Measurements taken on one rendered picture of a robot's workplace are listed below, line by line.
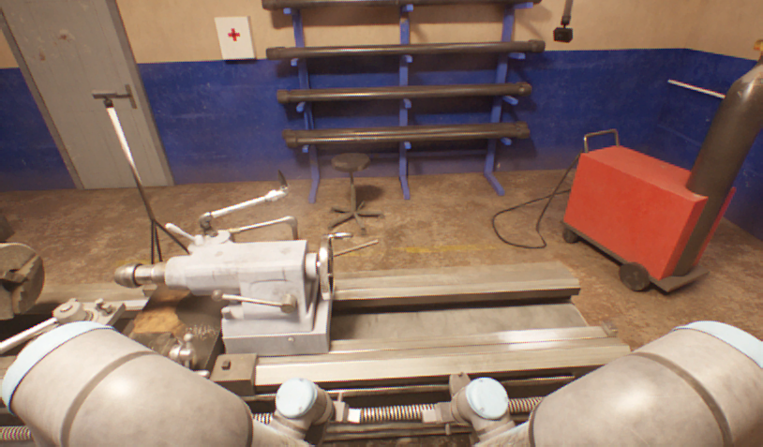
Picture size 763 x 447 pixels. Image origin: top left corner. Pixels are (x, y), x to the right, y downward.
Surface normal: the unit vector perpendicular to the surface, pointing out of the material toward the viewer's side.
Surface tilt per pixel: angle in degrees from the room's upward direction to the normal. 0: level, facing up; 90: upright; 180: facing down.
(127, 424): 39
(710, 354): 5
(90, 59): 90
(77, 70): 90
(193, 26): 90
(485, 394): 19
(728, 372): 15
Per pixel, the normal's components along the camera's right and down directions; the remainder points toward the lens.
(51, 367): -0.20, -0.58
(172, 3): 0.05, 0.50
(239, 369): -0.02, -0.86
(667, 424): -0.26, -0.37
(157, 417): 0.51, -0.48
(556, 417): -0.87, -0.47
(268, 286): 0.04, 0.27
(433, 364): 0.01, -0.40
